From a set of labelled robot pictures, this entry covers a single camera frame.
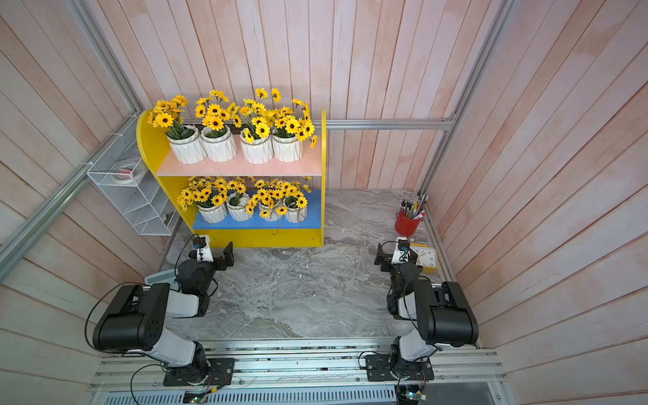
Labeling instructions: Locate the sunflower pot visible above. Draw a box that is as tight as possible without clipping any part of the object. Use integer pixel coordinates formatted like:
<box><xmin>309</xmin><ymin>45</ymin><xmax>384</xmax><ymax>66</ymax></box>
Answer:
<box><xmin>232</xmin><ymin>88</ymin><xmax>281</xmax><ymax>165</ymax></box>
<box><xmin>195</xmin><ymin>89</ymin><xmax>237</xmax><ymax>163</ymax></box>
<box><xmin>177</xmin><ymin>177</ymin><xmax>228</xmax><ymax>224</ymax></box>
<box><xmin>226</xmin><ymin>177</ymin><xmax>252</xmax><ymax>222</ymax></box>
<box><xmin>278</xmin><ymin>181</ymin><xmax>312</xmax><ymax>224</ymax></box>
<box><xmin>272</xmin><ymin>99</ymin><xmax>317</xmax><ymax>163</ymax></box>
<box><xmin>246</xmin><ymin>179</ymin><xmax>290</xmax><ymax>222</ymax></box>
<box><xmin>147</xmin><ymin>94</ymin><xmax>207</xmax><ymax>165</ymax></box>

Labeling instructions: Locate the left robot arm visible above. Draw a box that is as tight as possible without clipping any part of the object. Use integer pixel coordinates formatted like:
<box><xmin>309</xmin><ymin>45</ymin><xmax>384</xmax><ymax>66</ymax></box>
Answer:
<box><xmin>90</xmin><ymin>236</ymin><xmax>235</xmax><ymax>388</ymax></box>

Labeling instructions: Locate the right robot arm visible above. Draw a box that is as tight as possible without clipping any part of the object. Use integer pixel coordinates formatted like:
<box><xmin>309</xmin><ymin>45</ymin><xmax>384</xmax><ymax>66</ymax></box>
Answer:
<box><xmin>359</xmin><ymin>238</ymin><xmax>479</xmax><ymax>382</ymax></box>

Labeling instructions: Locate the red pencil cup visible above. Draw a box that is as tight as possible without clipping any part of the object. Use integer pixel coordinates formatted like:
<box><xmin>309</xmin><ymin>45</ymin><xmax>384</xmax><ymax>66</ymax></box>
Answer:
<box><xmin>394</xmin><ymin>194</ymin><xmax>429</xmax><ymax>237</ymax></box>

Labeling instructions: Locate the yellow alarm clock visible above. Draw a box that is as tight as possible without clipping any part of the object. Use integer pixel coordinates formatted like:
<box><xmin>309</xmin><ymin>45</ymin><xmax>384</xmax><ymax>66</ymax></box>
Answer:
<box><xmin>410</xmin><ymin>243</ymin><xmax>440</xmax><ymax>273</ymax></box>

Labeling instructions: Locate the light blue calculator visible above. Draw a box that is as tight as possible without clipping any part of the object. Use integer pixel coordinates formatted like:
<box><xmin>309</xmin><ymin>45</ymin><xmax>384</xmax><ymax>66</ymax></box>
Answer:
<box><xmin>144</xmin><ymin>268</ymin><xmax>180</xmax><ymax>291</ymax></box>

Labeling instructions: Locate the yellow shelf unit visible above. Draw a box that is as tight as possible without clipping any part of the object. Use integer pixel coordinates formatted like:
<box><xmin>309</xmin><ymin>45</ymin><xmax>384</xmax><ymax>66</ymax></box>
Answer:
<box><xmin>137</xmin><ymin>111</ymin><xmax>327</xmax><ymax>248</ymax></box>

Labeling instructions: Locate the tape roll in rack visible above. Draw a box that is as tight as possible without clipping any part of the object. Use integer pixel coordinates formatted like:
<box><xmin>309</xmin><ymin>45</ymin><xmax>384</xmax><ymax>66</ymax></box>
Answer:
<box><xmin>110</xmin><ymin>158</ymin><xmax>147</xmax><ymax>185</ymax></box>

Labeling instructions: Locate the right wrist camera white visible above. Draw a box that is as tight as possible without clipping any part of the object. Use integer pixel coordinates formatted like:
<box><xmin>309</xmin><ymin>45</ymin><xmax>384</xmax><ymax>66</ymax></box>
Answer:
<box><xmin>391</xmin><ymin>238</ymin><xmax>419</xmax><ymax>265</ymax></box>

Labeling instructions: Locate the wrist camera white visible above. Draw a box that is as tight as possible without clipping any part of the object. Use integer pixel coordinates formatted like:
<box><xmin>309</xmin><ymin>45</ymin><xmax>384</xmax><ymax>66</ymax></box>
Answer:
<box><xmin>189</xmin><ymin>234</ymin><xmax>214</xmax><ymax>263</ymax></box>
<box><xmin>391</xmin><ymin>238</ymin><xmax>419</xmax><ymax>265</ymax></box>

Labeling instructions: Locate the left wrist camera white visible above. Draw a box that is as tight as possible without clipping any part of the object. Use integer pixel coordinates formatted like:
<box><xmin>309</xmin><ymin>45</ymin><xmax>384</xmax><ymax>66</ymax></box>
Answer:
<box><xmin>189</xmin><ymin>234</ymin><xmax>214</xmax><ymax>263</ymax></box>

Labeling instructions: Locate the white wire mesh rack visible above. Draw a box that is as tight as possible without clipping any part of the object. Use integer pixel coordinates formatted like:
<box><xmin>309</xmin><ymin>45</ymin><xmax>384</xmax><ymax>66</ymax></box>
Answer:
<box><xmin>88</xmin><ymin>116</ymin><xmax>178</xmax><ymax>236</ymax></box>

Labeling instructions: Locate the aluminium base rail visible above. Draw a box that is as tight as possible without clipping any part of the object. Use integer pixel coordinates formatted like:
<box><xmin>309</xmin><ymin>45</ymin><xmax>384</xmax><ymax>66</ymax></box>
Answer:
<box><xmin>86</xmin><ymin>337</ymin><xmax>516</xmax><ymax>404</ymax></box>

